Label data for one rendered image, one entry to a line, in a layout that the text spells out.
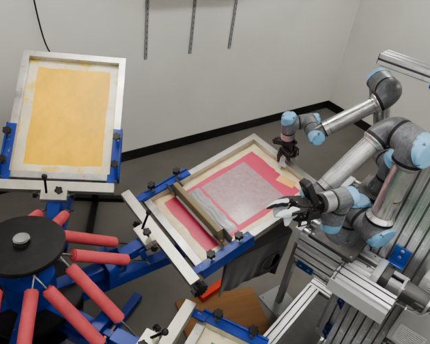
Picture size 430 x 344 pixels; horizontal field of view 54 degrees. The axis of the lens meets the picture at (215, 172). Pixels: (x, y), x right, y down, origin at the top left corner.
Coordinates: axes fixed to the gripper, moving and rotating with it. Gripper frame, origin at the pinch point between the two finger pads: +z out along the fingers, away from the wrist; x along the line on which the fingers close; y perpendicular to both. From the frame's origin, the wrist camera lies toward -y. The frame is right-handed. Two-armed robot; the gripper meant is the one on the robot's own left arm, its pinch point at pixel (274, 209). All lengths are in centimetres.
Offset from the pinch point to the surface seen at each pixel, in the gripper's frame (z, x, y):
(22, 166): 71, 126, 36
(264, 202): -39, 58, 42
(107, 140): 26, 124, 27
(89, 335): 60, 21, 56
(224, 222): -16, 57, 49
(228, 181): -30, 81, 40
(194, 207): -2, 65, 41
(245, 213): -27, 57, 46
